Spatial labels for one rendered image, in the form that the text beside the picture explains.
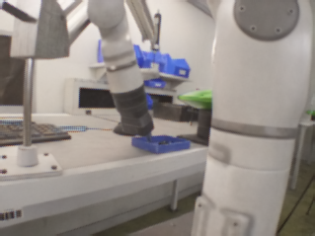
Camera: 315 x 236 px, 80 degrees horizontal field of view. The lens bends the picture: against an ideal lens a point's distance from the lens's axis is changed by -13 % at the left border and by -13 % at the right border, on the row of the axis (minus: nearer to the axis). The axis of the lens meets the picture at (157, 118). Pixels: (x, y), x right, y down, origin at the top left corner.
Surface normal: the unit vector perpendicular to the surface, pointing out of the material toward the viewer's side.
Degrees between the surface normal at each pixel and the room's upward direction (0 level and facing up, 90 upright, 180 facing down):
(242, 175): 90
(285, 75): 92
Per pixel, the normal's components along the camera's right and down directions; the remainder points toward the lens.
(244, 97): -0.47, 0.05
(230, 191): -0.65, 0.01
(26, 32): -0.23, 0.07
